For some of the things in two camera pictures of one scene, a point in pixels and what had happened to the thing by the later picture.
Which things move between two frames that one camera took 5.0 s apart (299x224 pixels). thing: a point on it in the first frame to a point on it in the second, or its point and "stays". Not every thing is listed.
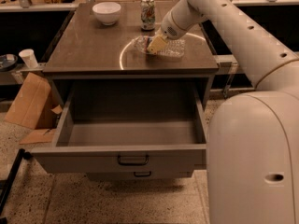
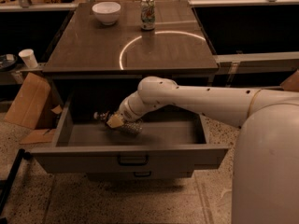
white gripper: [168, 29] to [124, 111]
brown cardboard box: [36, 105] stays
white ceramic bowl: [107, 12] stays
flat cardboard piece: [39, 135] stays
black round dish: [7, 62] stays
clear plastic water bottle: [174, 49] to [133, 127]
